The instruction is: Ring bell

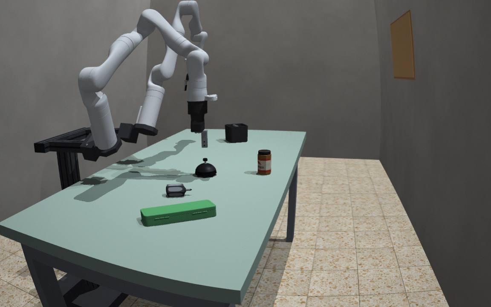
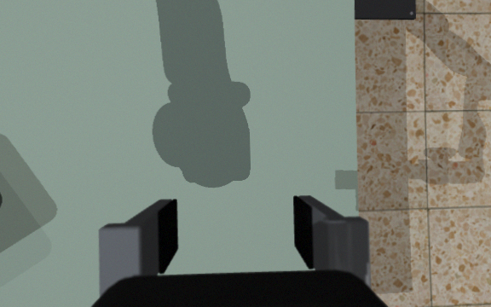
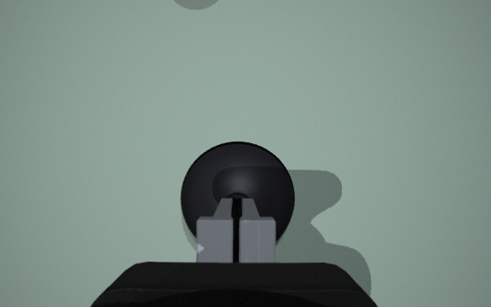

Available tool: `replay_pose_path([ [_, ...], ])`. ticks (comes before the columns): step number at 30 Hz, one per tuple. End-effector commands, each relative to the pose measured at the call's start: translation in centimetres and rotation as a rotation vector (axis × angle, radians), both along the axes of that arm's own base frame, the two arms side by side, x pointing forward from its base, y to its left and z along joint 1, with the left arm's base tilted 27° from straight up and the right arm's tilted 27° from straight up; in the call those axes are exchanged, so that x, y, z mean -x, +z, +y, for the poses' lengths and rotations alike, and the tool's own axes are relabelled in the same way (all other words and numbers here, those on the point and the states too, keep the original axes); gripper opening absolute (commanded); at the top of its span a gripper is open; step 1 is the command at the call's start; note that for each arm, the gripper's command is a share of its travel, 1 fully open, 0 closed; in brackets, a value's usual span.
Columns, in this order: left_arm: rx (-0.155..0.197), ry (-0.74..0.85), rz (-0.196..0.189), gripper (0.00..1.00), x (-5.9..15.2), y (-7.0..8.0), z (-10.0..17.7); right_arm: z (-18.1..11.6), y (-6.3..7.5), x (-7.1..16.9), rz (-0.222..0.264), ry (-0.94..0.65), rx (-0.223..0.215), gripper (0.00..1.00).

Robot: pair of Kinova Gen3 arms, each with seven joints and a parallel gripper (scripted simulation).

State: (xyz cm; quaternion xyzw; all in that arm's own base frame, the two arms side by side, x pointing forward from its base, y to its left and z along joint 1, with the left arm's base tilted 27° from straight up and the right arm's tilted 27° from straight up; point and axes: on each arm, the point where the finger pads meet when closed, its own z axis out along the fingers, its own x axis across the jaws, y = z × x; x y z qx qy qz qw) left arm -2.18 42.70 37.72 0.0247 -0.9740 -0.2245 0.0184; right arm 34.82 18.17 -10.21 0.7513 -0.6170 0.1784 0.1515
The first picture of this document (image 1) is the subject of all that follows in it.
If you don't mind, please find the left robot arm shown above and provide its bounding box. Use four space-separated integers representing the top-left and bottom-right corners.
136 0 208 127

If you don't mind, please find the spice jar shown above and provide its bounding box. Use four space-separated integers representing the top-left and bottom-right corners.
258 150 271 175

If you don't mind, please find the black dome bell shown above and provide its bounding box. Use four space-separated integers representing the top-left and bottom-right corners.
195 158 217 178

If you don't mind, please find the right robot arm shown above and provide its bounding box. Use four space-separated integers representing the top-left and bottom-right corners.
78 9 209 150

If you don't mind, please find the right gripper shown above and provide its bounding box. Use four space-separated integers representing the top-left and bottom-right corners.
187 88 217 148

